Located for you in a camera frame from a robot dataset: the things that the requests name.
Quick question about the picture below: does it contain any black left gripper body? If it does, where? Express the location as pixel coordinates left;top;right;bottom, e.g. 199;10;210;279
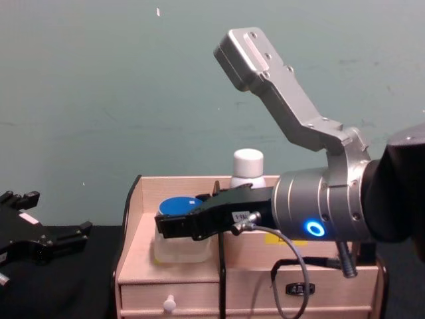
0;207;56;266

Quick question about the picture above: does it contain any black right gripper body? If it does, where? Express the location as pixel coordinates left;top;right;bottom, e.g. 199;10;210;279
189;183;277;243

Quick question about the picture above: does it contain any clear jar with blue lid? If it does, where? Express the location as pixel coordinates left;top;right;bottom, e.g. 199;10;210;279
153;196;214;265

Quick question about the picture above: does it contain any white bottle with white cap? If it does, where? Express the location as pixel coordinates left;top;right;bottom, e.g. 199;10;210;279
230;148;266;189

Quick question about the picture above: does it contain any pale wooden drawer organizer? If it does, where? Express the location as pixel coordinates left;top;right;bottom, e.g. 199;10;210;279
114;175;388;319

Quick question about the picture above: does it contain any black table cloth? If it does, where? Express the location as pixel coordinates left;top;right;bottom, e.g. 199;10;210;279
0;225;425;319

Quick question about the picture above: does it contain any yellow sticker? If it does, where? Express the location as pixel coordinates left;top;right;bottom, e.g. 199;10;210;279
265;233;308;247

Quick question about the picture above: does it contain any thin black upright bar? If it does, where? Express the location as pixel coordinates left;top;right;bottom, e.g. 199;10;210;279
214;180;228;319

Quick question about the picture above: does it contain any white drawer knob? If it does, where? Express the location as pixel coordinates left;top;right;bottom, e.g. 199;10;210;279
162;294;177;314

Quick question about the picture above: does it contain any thin grey gripper cable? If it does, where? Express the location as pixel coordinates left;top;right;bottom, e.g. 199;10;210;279
230;211;316;319

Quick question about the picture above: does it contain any black cable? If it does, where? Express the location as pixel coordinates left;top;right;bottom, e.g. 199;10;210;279
270;256;345;302

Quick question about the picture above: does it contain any black drawer handle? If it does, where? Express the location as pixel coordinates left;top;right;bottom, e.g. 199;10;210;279
286;282;315;296

